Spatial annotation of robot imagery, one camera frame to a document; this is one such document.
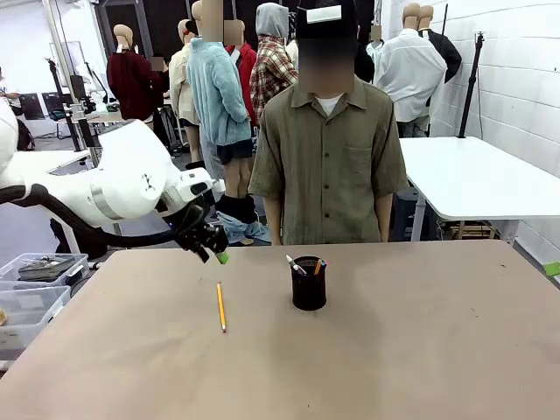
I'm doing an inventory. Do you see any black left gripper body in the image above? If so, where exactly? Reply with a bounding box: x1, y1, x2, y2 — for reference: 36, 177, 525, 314
174, 204, 230, 255

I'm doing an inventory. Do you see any person's right forearm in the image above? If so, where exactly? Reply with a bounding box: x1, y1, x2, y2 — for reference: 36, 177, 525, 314
264, 195, 284, 246

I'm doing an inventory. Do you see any person's left forearm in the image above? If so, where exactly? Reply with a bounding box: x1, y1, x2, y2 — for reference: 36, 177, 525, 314
375, 192, 395, 243

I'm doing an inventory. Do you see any white-tipped dark pen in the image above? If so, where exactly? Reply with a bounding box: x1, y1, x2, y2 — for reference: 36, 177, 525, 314
285, 255, 308, 276

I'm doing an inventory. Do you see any black mesh pen holder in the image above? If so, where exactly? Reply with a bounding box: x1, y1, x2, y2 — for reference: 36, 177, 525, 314
290, 255, 328, 312

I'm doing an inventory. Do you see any pile of blue jeans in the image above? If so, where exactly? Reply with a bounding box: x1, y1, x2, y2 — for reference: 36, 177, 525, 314
216, 212, 272, 246

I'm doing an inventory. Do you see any yellow pencil with pink eraser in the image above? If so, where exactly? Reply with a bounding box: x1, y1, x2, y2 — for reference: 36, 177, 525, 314
216, 282, 228, 334

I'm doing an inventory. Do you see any person in olive shirt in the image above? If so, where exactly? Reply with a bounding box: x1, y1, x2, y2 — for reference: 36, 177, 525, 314
248, 0, 410, 246

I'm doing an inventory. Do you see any mannequin in light blue fleece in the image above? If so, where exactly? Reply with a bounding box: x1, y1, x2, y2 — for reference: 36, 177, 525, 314
185, 0, 255, 200

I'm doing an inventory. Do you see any mannequin in beige shirt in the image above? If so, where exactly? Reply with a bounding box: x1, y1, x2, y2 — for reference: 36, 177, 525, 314
168, 19, 200, 170

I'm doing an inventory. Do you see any clear plastic bin, dark tray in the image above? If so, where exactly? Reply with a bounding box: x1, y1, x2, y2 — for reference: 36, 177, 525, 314
0, 252, 91, 290

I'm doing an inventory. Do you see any mannequin in maroon sweater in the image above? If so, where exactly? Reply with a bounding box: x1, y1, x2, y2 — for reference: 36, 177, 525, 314
106, 24, 165, 123

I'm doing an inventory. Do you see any mannequin in red jacket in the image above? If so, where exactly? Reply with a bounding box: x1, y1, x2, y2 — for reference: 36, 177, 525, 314
223, 19, 259, 128

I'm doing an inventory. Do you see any small white side table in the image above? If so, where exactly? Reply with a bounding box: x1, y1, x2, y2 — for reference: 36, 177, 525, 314
0, 150, 91, 176

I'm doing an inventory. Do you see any mannequin in plaid hooded shirt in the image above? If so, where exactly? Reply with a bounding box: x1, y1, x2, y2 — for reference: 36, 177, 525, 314
248, 3, 299, 126

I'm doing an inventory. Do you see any wooden pallet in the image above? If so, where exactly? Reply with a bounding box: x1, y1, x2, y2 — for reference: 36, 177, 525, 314
439, 220, 502, 241

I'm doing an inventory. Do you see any black cap with white patch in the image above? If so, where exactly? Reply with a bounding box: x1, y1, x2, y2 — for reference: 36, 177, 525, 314
296, 0, 358, 40

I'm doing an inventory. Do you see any mannequin in white shirt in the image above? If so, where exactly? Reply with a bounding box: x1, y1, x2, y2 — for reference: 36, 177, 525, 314
374, 3, 448, 137

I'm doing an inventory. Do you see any large white table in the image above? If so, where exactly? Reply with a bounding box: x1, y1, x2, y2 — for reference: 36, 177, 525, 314
398, 136, 560, 244

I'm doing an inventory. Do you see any mannequin in black jacket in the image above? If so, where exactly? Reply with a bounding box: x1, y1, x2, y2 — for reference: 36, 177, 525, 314
418, 4, 463, 85

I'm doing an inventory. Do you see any black tripod stand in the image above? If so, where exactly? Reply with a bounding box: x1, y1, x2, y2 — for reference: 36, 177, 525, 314
457, 31, 487, 139

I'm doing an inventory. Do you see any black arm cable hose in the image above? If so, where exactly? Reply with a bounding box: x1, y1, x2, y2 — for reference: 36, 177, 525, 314
0, 184, 193, 249

